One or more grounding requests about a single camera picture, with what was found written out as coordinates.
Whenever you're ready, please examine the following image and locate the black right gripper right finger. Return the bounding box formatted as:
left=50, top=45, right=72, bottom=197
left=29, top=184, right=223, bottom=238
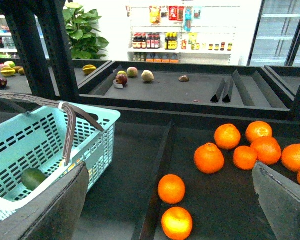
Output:
left=252, top=162, right=300, bottom=240

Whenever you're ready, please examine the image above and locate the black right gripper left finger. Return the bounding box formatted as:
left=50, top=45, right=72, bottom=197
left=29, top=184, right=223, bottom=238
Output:
left=0, top=162, right=90, bottom=240

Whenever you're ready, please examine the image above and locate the green avocado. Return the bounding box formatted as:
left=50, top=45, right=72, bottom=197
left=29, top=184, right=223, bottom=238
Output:
left=21, top=168, right=47, bottom=191

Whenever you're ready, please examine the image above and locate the light blue plastic basket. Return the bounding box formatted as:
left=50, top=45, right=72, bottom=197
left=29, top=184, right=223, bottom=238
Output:
left=0, top=105, right=121, bottom=221

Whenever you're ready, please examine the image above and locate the brown basket handle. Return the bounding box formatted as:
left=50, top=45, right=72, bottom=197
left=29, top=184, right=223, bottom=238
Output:
left=0, top=90, right=104, bottom=166

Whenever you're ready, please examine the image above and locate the orange mandarin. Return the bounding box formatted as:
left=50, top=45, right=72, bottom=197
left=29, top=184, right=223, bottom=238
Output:
left=214, top=123, right=241, bottom=150
left=161, top=206, right=193, bottom=240
left=193, top=142, right=225, bottom=174
left=157, top=174, right=186, bottom=205

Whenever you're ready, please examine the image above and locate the white zip tie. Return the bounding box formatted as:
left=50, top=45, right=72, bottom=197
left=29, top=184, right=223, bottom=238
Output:
left=58, top=101, right=68, bottom=113

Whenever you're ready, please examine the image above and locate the black display tray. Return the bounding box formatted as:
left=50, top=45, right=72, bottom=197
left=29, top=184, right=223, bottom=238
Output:
left=78, top=61, right=294, bottom=120

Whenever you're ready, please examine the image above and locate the green potted plant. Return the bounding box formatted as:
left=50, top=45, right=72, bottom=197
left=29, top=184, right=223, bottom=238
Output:
left=62, top=1, right=110, bottom=60

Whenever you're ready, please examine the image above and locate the white goods shelf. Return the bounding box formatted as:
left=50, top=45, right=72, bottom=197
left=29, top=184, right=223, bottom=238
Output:
left=126, top=1, right=241, bottom=65

